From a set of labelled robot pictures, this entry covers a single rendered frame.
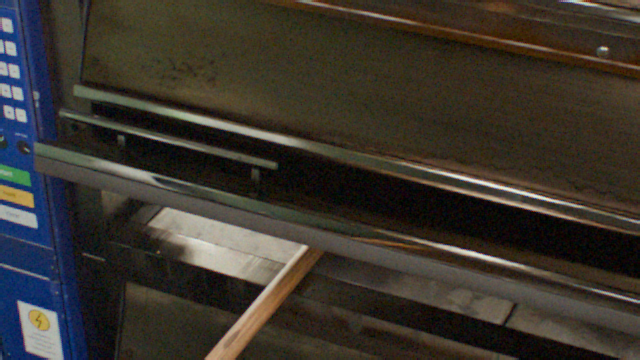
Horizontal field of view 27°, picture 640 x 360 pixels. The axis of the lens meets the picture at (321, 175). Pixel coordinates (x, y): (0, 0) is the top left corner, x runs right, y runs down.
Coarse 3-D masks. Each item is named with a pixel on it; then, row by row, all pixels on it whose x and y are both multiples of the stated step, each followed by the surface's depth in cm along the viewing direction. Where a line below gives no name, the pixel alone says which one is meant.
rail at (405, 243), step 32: (64, 160) 178; (96, 160) 176; (128, 160) 175; (192, 192) 171; (224, 192) 169; (320, 224) 164; (352, 224) 162; (448, 256) 158; (480, 256) 156; (544, 288) 153; (576, 288) 152; (608, 288) 151
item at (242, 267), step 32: (128, 224) 207; (128, 256) 204; (160, 256) 201; (192, 256) 200; (224, 256) 200; (224, 288) 198; (256, 288) 195; (320, 288) 193; (352, 288) 193; (320, 320) 192; (352, 320) 190; (384, 320) 187; (416, 320) 187; (448, 320) 187; (480, 320) 187; (448, 352) 185; (480, 352) 182; (512, 352) 181; (544, 352) 181; (576, 352) 181
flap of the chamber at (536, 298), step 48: (96, 144) 185; (144, 144) 186; (240, 144) 188; (144, 192) 174; (288, 192) 174; (336, 192) 175; (384, 192) 176; (432, 192) 177; (288, 240) 167; (336, 240) 164; (480, 240) 165; (528, 240) 165; (576, 240) 166; (624, 240) 167; (480, 288) 157; (528, 288) 154; (624, 288) 156
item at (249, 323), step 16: (304, 256) 195; (320, 256) 198; (288, 272) 192; (304, 272) 194; (272, 288) 189; (288, 288) 190; (256, 304) 186; (272, 304) 187; (240, 320) 183; (256, 320) 184; (240, 336) 180; (224, 352) 178
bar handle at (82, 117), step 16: (64, 112) 180; (80, 112) 179; (112, 128) 177; (128, 128) 176; (144, 128) 176; (128, 144) 178; (176, 144) 174; (192, 144) 173; (208, 144) 172; (240, 160) 170; (256, 160) 169; (272, 160) 169; (256, 176) 170; (256, 192) 171
